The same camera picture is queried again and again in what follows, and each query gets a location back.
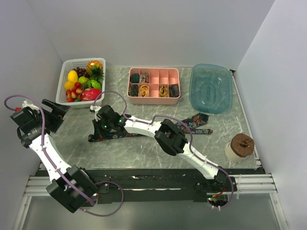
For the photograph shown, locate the orange pineapple with leaves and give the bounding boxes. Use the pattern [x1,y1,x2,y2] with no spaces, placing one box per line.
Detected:
[86,60,104,81]

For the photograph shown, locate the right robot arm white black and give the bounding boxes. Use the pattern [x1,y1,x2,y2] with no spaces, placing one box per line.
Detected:
[88,105,236,193]

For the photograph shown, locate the rolled yellow tie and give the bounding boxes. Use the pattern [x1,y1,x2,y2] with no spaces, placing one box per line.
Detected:
[159,85,169,98]
[139,85,149,97]

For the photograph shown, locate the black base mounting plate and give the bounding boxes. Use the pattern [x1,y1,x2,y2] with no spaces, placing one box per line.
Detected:
[62,169,238,204]

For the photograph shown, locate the rolled yellow tie right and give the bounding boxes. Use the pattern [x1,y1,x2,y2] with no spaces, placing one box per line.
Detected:
[159,85,169,98]

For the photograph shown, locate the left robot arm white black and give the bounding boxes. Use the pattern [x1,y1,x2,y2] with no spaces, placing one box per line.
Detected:
[10,97,98,213]

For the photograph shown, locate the aluminium rail frame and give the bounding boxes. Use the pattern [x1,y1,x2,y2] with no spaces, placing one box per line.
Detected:
[23,153,278,197]

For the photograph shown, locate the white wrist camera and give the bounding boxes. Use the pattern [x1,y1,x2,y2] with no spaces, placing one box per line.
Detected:
[90,105,101,121]
[15,100,40,112]

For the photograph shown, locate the rolled dark patterned tie left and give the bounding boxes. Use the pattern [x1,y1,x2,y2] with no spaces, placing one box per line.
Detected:
[128,84,139,97]

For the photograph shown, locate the yellow lemon lower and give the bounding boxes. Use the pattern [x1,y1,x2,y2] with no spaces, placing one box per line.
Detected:
[64,81,75,90]

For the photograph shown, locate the rolled dark patterned tie right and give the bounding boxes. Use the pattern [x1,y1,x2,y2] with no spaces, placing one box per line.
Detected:
[169,84,180,98]

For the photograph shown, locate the pink dragon fruit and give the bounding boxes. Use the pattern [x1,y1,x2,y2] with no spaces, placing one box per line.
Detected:
[81,88,102,101]

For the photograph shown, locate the yellow lemon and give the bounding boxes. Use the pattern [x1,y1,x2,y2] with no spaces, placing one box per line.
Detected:
[67,70,79,83]
[64,81,75,90]

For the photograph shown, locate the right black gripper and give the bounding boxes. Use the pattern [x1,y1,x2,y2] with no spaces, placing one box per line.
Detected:
[93,117,114,139]

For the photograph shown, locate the pink compartment organizer box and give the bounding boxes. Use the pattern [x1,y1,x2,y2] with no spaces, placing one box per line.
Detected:
[127,67,180,105]

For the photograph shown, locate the yellow lemon upper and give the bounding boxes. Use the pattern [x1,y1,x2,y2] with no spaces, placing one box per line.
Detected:
[67,70,79,83]

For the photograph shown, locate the rolled colourful dotted tie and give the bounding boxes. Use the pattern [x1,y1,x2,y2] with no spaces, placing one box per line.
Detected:
[140,73,150,83]

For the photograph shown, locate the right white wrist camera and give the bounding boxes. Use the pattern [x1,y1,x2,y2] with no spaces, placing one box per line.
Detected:
[90,105,101,121]

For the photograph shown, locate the brown lidded white cup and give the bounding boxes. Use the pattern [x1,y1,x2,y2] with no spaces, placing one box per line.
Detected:
[225,133,255,162]

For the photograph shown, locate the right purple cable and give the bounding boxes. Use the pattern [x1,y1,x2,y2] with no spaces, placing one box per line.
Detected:
[92,91,236,211]

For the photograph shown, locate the light green pear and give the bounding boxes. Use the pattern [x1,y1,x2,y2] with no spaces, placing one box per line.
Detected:
[78,76,89,84]

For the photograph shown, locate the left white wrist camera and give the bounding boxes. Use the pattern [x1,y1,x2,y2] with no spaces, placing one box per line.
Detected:
[15,100,40,112]

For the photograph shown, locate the rolled dark green tie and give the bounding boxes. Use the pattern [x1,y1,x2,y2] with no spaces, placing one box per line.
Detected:
[130,73,140,83]

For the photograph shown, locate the white plastic fruit basket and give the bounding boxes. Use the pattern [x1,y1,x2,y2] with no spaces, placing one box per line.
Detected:
[56,57,106,109]

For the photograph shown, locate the dark purple grapes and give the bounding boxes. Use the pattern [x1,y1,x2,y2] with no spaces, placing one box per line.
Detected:
[72,67,90,78]

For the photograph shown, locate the rolled yellow tie left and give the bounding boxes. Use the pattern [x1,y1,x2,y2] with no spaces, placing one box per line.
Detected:
[139,85,149,97]

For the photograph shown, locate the red cherry bunch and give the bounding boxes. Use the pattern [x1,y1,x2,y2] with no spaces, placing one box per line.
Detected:
[65,82,83,103]

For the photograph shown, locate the teal translucent plastic tub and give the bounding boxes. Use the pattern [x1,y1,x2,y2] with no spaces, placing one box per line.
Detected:
[189,64,233,114]

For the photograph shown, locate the rolled dark patterned tie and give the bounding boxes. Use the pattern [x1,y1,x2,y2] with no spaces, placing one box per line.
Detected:
[128,84,139,97]
[169,84,180,98]

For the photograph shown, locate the dark floral patterned necktie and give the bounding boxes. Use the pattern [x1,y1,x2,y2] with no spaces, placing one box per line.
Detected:
[97,113,213,142]

